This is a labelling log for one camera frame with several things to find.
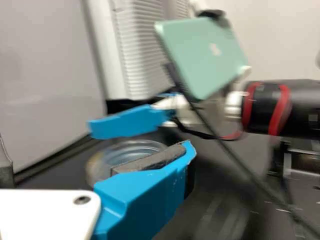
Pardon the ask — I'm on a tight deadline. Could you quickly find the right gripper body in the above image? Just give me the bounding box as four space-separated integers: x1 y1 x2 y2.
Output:
152 95 199 126

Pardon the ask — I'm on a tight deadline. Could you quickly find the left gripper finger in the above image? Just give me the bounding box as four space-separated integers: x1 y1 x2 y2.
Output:
91 139 198 240

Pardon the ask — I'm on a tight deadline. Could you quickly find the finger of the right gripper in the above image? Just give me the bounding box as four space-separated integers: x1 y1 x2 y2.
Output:
156 91 181 101
86 104 168 140

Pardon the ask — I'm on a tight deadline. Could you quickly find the petri dish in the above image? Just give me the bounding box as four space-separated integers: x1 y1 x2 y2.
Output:
84 139 167 191

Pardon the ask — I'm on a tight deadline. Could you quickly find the black platform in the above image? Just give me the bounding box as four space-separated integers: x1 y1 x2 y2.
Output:
104 97 181 118
13 124 320 240

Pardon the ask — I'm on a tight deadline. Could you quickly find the incubator door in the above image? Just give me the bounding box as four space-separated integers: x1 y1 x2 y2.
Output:
112 0 195 100

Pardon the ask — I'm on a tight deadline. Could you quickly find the white box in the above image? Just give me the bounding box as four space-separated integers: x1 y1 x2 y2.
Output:
0 0 107 175

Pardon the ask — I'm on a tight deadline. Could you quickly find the right wrist camera phone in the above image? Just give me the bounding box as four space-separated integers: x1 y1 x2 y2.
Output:
153 8 252 101

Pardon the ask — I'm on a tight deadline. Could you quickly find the black cable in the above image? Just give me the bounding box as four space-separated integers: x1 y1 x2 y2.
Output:
164 63 320 237

